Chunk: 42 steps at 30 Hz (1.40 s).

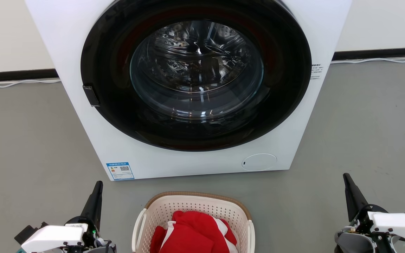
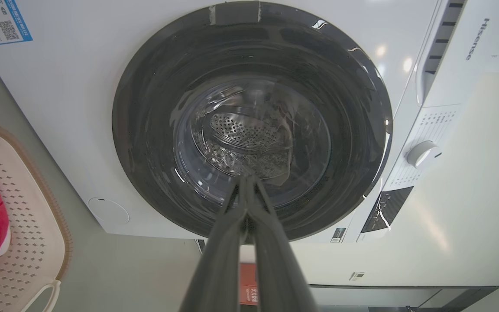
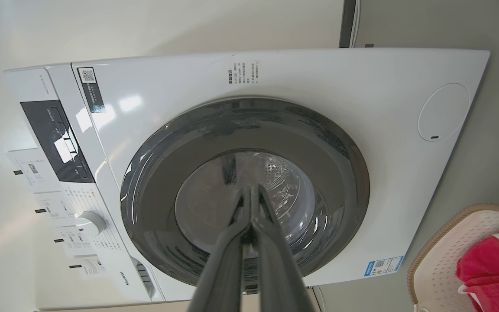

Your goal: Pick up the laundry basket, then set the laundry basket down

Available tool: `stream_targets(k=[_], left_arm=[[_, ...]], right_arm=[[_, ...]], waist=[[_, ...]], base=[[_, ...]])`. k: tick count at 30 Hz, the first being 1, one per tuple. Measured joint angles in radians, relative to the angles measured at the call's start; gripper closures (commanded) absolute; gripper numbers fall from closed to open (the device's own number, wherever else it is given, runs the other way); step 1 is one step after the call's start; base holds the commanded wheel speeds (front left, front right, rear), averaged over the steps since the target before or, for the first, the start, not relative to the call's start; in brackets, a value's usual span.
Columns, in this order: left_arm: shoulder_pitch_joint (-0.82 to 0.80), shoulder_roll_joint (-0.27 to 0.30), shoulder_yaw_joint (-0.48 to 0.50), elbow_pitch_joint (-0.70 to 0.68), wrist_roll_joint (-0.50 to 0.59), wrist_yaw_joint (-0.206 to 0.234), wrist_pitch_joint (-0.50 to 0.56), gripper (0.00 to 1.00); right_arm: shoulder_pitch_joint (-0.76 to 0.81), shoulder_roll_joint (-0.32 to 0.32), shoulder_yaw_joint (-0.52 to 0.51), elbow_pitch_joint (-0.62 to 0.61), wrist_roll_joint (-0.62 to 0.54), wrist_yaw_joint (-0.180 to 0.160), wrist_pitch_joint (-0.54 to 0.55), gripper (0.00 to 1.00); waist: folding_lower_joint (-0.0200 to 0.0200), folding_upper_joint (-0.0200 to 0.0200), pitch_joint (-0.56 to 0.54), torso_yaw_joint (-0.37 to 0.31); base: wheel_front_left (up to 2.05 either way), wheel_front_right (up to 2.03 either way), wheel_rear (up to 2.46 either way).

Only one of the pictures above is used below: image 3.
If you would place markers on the white washing machine dial knob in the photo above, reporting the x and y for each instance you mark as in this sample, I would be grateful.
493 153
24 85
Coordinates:
91 223

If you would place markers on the round dark washing machine door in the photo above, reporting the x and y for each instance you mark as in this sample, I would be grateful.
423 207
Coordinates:
167 147

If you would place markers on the dark vertical wall trim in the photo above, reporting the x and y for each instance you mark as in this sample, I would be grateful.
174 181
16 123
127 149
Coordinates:
347 21

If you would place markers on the round white filter cover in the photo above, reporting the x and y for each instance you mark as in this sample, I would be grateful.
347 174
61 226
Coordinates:
443 112

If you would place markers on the cream perforated laundry basket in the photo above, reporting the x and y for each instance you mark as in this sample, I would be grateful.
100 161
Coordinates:
442 260

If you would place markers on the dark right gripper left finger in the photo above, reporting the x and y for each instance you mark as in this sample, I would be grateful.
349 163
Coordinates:
228 260

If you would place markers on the black washing machine display panel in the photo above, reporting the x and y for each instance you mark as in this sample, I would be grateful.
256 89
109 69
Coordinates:
59 138

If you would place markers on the white paper note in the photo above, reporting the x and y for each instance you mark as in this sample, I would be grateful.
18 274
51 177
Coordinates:
30 169
89 265
72 240
54 208

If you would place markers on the grey QR code sticker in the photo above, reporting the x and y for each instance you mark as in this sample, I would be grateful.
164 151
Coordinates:
91 89

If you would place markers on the white front-load washing machine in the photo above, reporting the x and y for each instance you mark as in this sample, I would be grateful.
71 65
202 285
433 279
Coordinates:
362 86

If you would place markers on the blue energy label sticker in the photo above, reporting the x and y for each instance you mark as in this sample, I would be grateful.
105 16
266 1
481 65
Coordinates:
383 265

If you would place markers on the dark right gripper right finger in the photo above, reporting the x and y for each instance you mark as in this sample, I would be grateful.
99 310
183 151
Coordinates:
275 268

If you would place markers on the red and white garment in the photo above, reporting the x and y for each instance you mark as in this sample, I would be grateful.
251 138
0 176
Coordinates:
492 271

